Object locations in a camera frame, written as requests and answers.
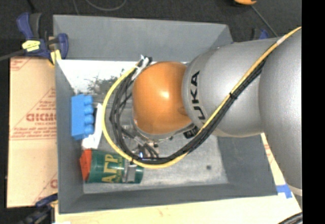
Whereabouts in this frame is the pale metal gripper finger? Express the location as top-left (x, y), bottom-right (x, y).
top-left (126, 164), bottom-right (138, 183)

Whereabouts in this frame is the green can with yellow letters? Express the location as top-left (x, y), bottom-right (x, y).
top-left (84, 150), bottom-right (144, 184)

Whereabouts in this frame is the red-orange block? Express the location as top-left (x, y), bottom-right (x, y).
top-left (79, 148), bottom-right (93, 182)

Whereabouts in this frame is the white cloth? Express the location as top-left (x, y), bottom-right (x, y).
top-left (81, 103), bottom-right (103, 150)

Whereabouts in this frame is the blue studded toy block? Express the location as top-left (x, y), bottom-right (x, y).
top-left (71, 94), bottom-right (96, 141)

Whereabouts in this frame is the grey metal bin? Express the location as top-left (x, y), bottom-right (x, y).
top-left (52, 14), bottom-right (278, 214)

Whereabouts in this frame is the brown cardboard board, red print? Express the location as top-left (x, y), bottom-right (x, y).
top-left (6, 56), bottom-right (59, 209)

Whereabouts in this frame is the black cylinder on white bracket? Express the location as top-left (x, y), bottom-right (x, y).
top-left (183, 125), bottom-right (200, 140)

